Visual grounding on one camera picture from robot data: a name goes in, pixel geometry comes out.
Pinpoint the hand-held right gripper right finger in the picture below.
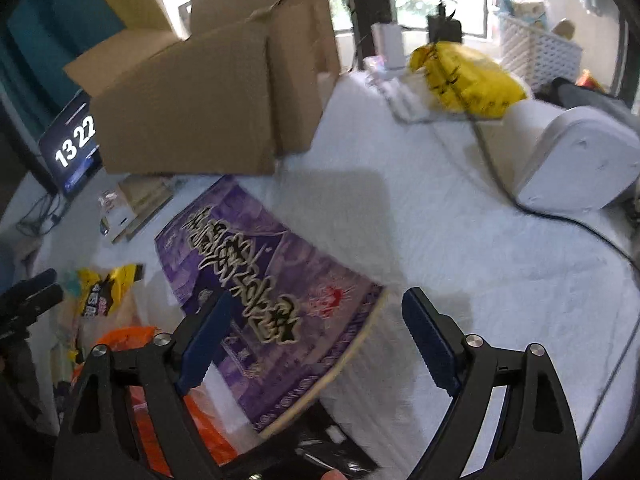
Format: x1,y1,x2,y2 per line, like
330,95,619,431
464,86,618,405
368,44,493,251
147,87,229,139
401,287,583,480

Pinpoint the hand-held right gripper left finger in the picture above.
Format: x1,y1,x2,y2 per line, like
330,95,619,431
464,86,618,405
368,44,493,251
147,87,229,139
52,289,236,480

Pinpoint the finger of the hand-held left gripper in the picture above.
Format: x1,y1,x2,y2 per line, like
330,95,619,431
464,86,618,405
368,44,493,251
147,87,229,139
0,284,65,331
11,267,60,295

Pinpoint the yellow black snack packet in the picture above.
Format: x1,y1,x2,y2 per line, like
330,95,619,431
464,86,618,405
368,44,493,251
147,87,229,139
75,264,145,318

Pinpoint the orange snack packet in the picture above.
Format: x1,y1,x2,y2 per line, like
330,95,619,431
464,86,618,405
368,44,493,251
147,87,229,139
75,326,241,480

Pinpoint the purple snack packet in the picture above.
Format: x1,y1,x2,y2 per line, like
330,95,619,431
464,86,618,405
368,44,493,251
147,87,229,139
154,175,390,436

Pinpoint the brown cardboard box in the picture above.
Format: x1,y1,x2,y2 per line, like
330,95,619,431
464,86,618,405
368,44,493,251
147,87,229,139
62,0,381,177

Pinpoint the small white card packet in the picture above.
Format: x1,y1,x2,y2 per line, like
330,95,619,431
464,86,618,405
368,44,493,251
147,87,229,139
97,175,173,243

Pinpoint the black tablet with clock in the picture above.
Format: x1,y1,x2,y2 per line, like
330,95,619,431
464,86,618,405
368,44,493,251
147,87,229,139
39,89,103,198

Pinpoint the white rounded device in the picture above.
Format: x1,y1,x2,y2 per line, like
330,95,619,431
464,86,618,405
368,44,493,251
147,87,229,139
515,105,640,213

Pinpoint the teal curtain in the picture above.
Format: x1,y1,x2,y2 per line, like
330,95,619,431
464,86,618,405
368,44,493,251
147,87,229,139
0,0,126,136

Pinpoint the white power strip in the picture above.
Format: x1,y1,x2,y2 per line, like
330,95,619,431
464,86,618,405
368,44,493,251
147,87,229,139
364,55,436,123

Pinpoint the yellow plastic bag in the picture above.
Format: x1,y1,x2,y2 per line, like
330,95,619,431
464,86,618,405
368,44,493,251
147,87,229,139
409,42,528,120

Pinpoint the grey cloth bag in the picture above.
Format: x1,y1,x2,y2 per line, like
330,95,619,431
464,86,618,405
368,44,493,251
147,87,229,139
545,77,640,121

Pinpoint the white charger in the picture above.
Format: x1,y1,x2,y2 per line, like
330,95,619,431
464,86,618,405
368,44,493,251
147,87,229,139
371,22,405,70

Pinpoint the white plastic basket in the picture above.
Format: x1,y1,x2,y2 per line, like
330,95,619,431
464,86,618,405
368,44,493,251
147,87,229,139
497,12,585,93

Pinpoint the black charger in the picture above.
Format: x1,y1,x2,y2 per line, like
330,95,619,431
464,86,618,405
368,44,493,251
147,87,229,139
426,4,463,45

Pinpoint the black tablet cable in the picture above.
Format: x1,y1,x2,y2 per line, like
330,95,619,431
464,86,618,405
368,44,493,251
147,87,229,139
15,190,66,236

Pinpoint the black power cable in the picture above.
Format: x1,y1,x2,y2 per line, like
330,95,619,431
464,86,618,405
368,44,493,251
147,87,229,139
430,45,640,461

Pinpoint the black door frame post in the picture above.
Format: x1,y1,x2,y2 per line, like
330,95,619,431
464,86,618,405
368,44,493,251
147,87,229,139
347,0,393,73

